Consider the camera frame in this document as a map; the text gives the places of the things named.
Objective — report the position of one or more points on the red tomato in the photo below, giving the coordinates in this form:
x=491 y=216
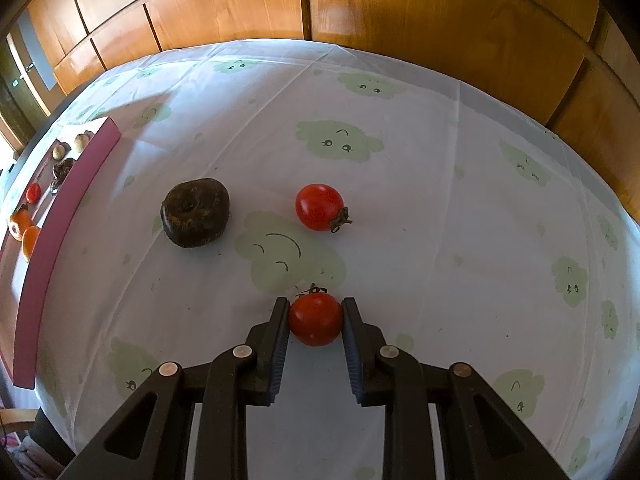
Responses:
x=315 y=319
x=319 y=207

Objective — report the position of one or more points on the orange fruit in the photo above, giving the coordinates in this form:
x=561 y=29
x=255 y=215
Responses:
x=30 y=243

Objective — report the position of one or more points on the dark brown wrinkled fruit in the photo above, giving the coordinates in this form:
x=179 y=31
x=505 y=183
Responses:
x=195 y=212

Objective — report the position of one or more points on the small red fruit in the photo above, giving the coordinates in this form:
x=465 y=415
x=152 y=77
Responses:
x=33 y=193

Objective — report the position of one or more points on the shiny brown ornament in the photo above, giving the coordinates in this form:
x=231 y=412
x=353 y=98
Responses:
x=62 y=170

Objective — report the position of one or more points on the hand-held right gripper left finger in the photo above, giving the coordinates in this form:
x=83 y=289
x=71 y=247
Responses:
x=280 y=360

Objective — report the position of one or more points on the wooden chair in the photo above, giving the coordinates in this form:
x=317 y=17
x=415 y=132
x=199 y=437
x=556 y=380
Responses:
x=17 y=417

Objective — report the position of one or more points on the dark cabinet door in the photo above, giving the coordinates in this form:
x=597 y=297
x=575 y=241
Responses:
x=22 y=90

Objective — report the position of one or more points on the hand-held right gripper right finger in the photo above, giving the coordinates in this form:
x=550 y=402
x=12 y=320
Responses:
x=351 y=360

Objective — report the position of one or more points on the orange persimmon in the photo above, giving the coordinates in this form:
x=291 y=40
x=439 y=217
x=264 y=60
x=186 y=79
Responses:
x=20 y=223

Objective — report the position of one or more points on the white green-printed tablecloth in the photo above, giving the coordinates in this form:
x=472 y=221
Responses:
x=425 y=210

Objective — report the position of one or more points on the wooden wardrobe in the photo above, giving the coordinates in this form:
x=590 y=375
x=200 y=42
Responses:
x=400 y=20

